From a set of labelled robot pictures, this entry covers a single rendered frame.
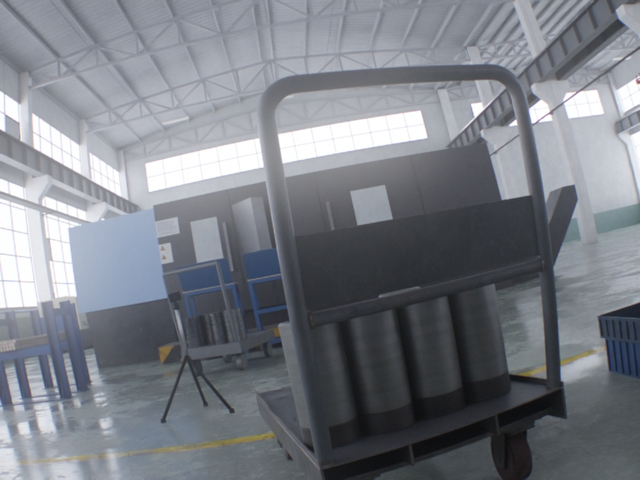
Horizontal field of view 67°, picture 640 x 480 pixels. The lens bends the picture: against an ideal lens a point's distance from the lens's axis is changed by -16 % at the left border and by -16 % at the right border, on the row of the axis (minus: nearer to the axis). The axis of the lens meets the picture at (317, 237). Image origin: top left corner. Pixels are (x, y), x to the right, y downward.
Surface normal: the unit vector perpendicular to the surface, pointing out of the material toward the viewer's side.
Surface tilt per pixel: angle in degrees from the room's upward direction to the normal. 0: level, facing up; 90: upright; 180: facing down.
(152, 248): 86
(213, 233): 86
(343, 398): 90
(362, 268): 98
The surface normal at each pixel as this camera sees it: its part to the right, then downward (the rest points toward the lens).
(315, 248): 0.25, 0.01
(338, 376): 0.62, -0.18
